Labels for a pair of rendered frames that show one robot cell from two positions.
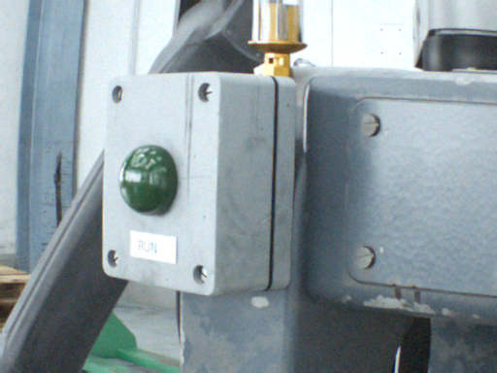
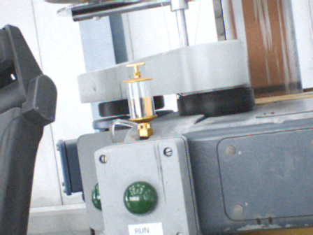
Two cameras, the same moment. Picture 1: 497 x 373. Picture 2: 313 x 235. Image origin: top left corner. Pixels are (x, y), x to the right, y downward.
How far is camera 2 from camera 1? 29 cm
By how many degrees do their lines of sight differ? 30
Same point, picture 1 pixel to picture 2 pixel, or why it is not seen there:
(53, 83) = not seen: outside the picture
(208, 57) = (25, 123)
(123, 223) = (121, 222)
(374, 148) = (233, 160)
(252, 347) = not seen: outside the picture
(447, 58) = (205, 105)
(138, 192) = (144, 206)
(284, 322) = not seen: outside the picture
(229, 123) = (181, 164)
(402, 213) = (256, 186)
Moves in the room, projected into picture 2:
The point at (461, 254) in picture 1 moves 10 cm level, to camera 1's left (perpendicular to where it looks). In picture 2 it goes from (295, 198) to (203, 225)
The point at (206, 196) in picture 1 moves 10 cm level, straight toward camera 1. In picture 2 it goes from (177, 200) to (258, 212)
